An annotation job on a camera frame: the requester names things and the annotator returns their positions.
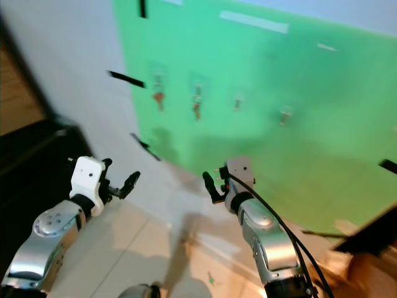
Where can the grey robot leg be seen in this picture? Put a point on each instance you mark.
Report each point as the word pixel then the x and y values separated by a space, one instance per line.
pixel 135 292

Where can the red headed key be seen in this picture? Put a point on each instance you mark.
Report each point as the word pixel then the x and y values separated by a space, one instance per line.
pixel 159 99

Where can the brown wooden panel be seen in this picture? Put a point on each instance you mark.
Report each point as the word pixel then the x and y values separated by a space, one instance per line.
pixel 15 93

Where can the black cabinet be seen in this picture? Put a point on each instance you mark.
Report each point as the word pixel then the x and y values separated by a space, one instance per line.
pixel 31 180

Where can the long white tape strip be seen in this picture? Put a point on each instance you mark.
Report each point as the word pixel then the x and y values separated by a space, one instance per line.
pixel 254 22

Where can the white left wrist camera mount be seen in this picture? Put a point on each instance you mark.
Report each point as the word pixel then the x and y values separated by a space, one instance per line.
pixel 87 177

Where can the thin black tape strip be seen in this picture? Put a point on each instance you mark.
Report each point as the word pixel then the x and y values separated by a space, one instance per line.
pixel 145 146

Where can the green floor marker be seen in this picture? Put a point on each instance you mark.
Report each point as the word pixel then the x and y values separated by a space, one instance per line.
pixel 212 280

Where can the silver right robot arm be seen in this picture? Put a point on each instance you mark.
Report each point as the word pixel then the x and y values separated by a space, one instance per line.
pixel 270 242

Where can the upright black tape strip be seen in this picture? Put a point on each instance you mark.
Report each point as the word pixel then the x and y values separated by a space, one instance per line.
pixel 142 9

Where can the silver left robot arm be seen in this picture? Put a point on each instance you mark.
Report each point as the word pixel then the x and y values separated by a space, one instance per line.
pixel 37 248

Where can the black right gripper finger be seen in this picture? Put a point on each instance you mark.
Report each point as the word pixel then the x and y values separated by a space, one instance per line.
pixel 211 184

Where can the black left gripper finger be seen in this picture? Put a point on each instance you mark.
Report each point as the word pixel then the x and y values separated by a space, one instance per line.
pixel 131 184

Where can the wide black tape strip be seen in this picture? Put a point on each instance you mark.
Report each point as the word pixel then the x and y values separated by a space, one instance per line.
pixel 127 79

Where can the dark topped wooden furniture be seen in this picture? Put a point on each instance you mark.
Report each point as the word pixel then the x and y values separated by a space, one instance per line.
pixel 372 261

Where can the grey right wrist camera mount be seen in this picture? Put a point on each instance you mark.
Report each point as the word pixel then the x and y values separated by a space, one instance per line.
pixel 240 169

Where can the short white tape strip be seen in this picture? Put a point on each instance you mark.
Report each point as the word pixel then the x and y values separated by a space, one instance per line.
pixel 327 47

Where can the green wall board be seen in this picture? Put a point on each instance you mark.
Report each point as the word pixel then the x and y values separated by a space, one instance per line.
pixel 260 68

